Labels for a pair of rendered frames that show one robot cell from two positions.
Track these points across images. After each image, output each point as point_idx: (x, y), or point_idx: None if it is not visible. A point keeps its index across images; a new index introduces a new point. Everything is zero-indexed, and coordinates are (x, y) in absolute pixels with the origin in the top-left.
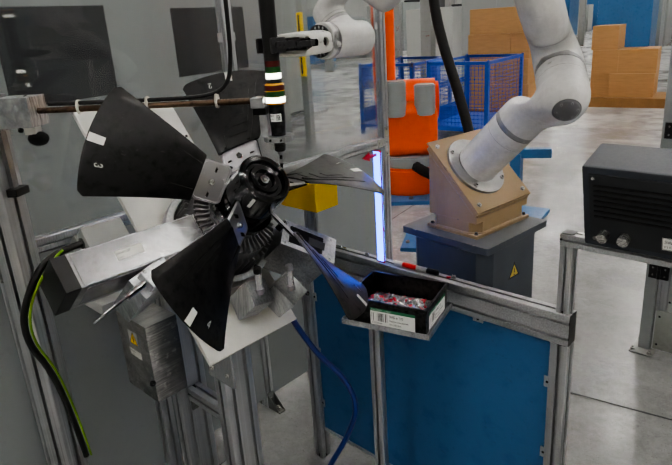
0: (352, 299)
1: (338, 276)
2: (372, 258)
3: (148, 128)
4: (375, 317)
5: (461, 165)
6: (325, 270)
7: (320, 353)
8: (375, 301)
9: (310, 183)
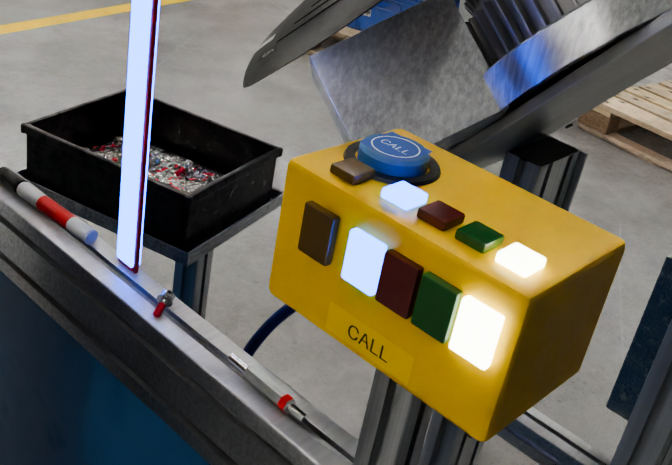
0: (287, 18)
1: (312, 1)
2: (149, 292)
3: None
4: (215, 159)
5: None
6: None
7: None
8: (218, 123)
9: (423, 140)
